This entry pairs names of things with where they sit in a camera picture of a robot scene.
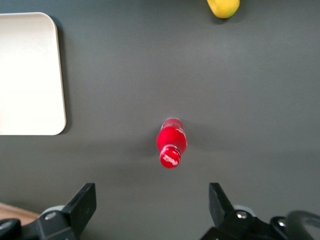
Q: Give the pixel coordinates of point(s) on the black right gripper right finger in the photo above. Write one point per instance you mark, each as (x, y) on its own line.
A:
(225, 212)

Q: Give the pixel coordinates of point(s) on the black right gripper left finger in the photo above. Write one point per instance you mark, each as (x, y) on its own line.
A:
(75, 210)

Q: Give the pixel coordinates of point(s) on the red coke bottle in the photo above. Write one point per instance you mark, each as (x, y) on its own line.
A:
(172, 143)

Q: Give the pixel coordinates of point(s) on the cream plastic tray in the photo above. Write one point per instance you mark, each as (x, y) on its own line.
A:
(27, 75)

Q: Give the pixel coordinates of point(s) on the light wooden board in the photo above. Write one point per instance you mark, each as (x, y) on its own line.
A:
(15, 212)

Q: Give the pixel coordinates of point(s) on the yellow green fruit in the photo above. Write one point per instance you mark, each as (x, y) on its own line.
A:
(223, 7)

